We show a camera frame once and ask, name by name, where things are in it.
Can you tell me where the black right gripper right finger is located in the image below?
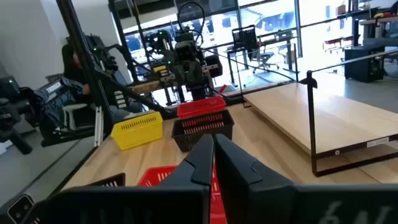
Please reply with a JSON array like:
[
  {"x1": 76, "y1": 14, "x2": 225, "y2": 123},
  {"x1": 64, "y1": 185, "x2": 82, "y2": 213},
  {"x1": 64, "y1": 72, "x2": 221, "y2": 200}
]
[{"x1": 215, "y1": 133, "x2": 398, "y2": 224}]

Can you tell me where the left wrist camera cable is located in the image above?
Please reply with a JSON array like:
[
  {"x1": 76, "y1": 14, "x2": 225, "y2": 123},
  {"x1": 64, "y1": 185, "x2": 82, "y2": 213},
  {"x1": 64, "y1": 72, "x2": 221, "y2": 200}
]
[{"x1": 177, "y1": 1, "x2": 206, "y2": 43}]

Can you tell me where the wooden shelf with black frame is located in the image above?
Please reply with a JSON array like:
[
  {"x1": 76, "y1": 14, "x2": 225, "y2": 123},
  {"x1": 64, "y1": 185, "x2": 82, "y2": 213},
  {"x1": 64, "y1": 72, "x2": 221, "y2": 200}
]
[{"x1": 233, "y1": 43, "x2": 398, "y2": 177}]

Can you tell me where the yellow slotted plastic basket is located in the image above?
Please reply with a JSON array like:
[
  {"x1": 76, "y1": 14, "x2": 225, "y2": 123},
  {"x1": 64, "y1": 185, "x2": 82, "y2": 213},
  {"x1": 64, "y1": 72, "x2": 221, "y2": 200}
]
[{"x1": 111, "y1": 111, "x2": 164, "y2": 151}]

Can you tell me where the person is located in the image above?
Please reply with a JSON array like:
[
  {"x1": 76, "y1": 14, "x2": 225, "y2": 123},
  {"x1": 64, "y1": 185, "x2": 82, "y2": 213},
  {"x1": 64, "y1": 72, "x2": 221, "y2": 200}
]
[{"x1": 61, "y1": 43, "x2": 147, "y2": 124}]

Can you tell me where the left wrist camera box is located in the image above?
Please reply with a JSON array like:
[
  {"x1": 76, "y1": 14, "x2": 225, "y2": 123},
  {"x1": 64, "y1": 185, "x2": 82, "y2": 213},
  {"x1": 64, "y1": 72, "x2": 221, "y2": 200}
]
[{"x1": 174, "y1": 32, "x2": 196, "y2": 60}]

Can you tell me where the white chair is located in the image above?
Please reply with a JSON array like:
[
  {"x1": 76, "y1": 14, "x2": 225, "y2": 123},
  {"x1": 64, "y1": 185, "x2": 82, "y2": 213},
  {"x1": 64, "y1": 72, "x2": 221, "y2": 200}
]
[{"x1": 61, "y1": 103, "x2": 90, "y2": 131}]

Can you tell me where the black floor cabinet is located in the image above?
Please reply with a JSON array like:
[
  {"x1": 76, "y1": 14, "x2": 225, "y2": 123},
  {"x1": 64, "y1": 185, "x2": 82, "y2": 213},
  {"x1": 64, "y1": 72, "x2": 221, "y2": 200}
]
[{"x1": 344, "y1": 45, "x2": 386, "y2": 83}]

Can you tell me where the black office chair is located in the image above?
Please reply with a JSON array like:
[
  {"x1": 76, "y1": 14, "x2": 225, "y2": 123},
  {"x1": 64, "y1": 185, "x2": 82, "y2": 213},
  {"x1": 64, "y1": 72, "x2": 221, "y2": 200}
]
[{"x1": 252, "y1": 51, "x2": 280, "y2": 75}]

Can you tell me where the black crate on desk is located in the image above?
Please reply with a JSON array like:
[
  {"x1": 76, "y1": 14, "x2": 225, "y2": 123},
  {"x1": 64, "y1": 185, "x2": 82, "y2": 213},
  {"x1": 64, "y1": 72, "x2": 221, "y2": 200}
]
[{"x1": 231, "y1": 25, "x2": 259, "y2": 50}]

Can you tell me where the black equipment stand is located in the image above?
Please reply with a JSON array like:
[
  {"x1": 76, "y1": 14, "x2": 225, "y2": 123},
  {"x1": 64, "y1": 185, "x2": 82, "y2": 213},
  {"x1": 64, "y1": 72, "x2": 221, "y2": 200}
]
[{"x1": 0, "y1": 76, "x2": 34, "y2": 156}]

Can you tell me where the small black table camera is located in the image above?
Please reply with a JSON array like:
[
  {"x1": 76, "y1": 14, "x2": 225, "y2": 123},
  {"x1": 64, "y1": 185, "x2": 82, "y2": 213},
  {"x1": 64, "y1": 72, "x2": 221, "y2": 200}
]
[{"x1": 6, "y1": 193, "x2": 35, "y2": 224}]

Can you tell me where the black aluminium rig frame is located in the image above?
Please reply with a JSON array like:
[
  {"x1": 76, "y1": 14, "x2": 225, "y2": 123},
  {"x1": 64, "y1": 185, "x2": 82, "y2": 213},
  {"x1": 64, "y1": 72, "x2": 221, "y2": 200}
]
[{"x1": 55, "y1": 0, "x2": 175, "y2": 139}]

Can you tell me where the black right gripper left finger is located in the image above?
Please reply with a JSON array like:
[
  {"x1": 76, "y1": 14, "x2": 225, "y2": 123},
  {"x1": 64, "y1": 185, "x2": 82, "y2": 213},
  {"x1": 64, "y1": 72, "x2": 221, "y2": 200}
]
[{"x1": 32, "y1": 133, "x2": 216, "y2": 224}]

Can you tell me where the black slotted plastic basket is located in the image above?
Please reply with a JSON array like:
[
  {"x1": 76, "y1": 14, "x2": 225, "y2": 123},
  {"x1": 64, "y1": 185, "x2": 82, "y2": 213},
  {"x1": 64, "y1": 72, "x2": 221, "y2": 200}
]
[
  {"x1": 88, "y1": 172, "x2": 126, "y2": 187},
  {"x1": 171, "y1": 109, "x2": 235, "y2": 152}
]

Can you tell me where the red slotted plastic basket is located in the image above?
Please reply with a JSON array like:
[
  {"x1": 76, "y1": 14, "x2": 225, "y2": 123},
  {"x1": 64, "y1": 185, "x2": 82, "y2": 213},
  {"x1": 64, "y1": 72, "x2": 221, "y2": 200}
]
[
  {"x1": 137, "y1": 164, "x2": 228, "y2": 224},
  {"x1": 177, "y1": 95, "x2": 226, "y2": 119}
]

